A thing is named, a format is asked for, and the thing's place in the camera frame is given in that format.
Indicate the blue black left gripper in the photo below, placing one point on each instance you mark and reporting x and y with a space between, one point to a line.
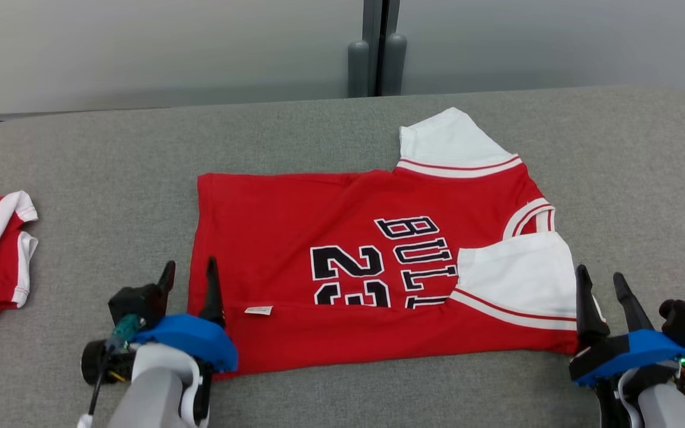
194 342

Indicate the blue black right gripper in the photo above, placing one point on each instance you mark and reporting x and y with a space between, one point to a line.
640 351

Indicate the red white Bulls jersey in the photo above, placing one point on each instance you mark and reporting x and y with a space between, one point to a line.
295 220

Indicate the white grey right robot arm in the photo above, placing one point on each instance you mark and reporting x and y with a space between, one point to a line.
663 410

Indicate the grey fabric upholstered surface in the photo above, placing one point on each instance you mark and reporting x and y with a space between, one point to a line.
110 178

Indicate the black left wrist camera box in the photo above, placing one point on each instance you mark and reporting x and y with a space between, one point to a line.
137 303

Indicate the grey cylindrical post bumper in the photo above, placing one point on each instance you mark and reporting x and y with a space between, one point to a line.
396 65
358 68

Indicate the grey vertical partition post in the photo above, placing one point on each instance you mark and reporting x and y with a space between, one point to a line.
375 35

